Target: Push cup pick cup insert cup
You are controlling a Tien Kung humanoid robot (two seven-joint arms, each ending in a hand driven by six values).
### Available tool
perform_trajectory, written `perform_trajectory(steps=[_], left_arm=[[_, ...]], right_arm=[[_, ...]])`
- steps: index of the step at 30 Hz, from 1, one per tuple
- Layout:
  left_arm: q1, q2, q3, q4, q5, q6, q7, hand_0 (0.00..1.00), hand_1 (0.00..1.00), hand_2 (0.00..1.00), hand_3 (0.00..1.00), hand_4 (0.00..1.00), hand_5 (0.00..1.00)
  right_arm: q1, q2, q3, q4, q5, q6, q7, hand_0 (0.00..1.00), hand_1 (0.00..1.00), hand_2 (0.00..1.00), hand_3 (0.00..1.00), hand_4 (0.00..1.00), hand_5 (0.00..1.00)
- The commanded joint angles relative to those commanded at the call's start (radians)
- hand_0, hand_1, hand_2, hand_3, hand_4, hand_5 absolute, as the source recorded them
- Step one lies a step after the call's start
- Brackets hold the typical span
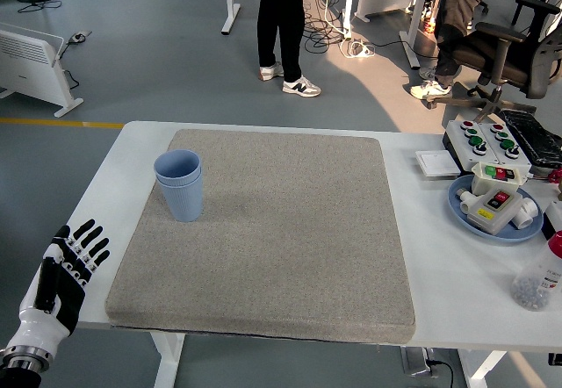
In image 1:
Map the white push-button control box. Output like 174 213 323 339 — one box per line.
478 122 535 174
442 119 501 174

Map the grey red-button switch box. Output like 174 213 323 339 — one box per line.
465 185 524 236

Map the grey-brown mat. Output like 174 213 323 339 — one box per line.
104 128 417 344

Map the white box black side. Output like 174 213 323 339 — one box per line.
542 200 562 242

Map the seated person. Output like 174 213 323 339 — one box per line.
409 0 502 100

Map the light blue ribbed cup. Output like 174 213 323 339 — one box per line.
153 148 203 187
155 169 205 223

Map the standing person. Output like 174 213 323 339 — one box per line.
256 0 322 98

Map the blue plate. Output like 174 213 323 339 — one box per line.
447 174 545 246

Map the clear bottle red cap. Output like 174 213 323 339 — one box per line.
509 231 562 313

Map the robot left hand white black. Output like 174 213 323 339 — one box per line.
4 218 111 361

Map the black office chair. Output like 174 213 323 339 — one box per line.
423 0 562 121

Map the white desk leg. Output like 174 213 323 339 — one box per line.
220 0 241 35
399 0 434 71

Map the white table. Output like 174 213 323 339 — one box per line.
19 119 562 388

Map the white pipe fitting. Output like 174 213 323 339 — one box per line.
456 188 478 214
512 197 540 230

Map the white wall switch plate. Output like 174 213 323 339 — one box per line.
415 149 462 178

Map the white green-red switch box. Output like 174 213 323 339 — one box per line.
470 162 532 196

